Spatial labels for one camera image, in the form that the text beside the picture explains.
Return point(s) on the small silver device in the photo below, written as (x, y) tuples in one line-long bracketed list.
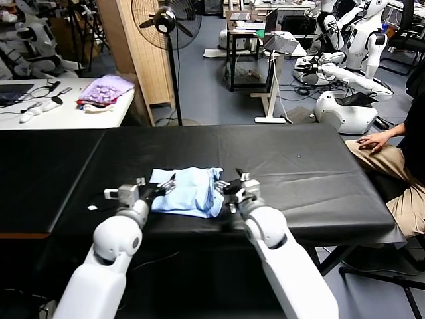
[(66, 90)]

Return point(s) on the light wooden partition panel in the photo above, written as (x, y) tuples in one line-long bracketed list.
[(146, 60)]

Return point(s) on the black metal floor frame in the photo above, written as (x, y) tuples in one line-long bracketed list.
[(375, 273)]

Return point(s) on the white rounded device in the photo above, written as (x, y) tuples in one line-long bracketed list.
[(224, 39)]

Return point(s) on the white standing desk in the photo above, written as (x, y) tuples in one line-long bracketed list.
[(270, 86)]

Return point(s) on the lying white robot arm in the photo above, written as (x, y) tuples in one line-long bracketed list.
[(348, 78)]

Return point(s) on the cream folded cloth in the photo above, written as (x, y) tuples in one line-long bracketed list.
[(99, 109)]

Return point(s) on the large white humanoid robot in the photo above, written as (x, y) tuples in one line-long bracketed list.
[(362, 36)]

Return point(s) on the person's right hand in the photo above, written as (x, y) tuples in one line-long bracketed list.
[(376, 140)]

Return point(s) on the person's right forearm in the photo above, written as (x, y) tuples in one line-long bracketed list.
[(396, 131)]

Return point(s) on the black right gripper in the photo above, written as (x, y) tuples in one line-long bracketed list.
[(235, 191)]

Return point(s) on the white rounded robot base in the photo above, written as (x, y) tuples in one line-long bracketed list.
[(342, 114)]

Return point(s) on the black tripod stands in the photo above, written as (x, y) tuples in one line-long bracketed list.
[(93, 30)]

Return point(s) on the white tape roll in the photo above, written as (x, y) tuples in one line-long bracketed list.
[(239, 24)]

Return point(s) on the white grey background robot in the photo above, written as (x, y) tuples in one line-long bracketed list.
[(36, 40)]

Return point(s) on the slim white humanoid robot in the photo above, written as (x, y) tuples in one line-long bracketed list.
[(330, 23)]

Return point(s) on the white table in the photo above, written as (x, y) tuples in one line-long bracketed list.
[(66, 116)]

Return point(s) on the black office chair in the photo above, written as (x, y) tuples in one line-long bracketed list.
[(403, 36)]

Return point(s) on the black seat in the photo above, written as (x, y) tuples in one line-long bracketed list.
[(388, 189)]

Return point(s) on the person's black shirt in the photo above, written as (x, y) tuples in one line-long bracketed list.
[(416, 133)]

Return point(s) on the grey floor mat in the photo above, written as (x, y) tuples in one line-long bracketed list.
[(297, 114)]

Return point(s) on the white handheld controller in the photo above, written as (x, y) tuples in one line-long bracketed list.
[(26, 116), (49, 106)]

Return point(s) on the black wooden-edged table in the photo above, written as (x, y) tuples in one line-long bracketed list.
[(33, 182)]

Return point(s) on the black computer mouse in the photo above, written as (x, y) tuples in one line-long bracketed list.
[(57, 100)]

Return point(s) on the khaki trousers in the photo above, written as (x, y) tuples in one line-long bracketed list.
[(388, 163)]

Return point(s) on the black standing fan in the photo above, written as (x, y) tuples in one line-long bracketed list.
[(166, 20)]

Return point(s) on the open grey laptop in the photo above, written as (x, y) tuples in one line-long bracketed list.
[(277, 40)]

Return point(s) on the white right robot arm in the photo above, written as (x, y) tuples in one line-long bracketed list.
[(292, 276)]

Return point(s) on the purple folded garment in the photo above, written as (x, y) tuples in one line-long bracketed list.
[(104, 89)]

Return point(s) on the light blue T-shirt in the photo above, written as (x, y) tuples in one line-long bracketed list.
[(192, 196)]

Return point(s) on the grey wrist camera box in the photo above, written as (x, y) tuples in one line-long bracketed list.
[(252, 189), (124, 194)]

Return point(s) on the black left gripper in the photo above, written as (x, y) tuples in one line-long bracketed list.
[(148, 193)]

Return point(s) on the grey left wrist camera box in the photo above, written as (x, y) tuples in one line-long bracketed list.
[(124, 194)]

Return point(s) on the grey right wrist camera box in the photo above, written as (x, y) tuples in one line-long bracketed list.
[(252, 189)]

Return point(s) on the black small desk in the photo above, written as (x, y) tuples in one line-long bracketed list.
[(240, 43)]

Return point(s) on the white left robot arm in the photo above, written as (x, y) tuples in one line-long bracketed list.
[(99, 276)]

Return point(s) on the white floor sheet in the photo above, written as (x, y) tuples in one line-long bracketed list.
[(214, 54)]

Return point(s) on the black table cover sheet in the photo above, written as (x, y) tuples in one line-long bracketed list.
[(315, 186)]

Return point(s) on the dark laptop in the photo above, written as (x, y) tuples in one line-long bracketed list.
[(11, 93)]

